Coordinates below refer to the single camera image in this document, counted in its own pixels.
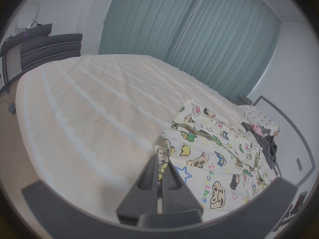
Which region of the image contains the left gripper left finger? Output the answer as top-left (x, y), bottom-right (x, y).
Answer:
top-left (117, 156), bottom-right (160, 225)

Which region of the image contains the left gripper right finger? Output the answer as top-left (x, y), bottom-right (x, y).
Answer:
top-left (162, 159), bottom-right (203, 216)

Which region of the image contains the white printed pyjama top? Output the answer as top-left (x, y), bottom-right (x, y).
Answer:
top-left (154, 98), bottom-right (272, 210)

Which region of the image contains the bed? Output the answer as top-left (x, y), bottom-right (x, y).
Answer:
top-left (15, 54), bottom-right (314, 223)

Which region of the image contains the pile of clothes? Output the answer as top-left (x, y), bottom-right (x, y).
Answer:
top-left (241, 122), bottom-right (280, 175)

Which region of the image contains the pink garment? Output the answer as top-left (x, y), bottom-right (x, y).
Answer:
top-left (251, 124), bottom-right (263, 137)

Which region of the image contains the grey bedside table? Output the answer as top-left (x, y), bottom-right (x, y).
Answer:
top-left (226, 95), bottom-right (253, 105)

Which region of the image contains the white printed pillow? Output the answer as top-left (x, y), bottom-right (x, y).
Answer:
top-left (238, 104), bottom-right (281, 136)

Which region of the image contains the black power adapter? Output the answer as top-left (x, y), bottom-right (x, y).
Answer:
top-left (0, 101), bottom-right (16, 115)

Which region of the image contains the blue-green curtain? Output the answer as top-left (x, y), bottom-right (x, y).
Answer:
top-left (98, 0), bottom-right (282, 99)

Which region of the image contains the dark dressing table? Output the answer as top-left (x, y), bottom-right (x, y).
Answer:
top-left (0, 23), bottom-right (53, 94)

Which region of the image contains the round mirror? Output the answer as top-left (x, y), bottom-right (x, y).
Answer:
top-left (16, 0), bottom-right (40, 30)

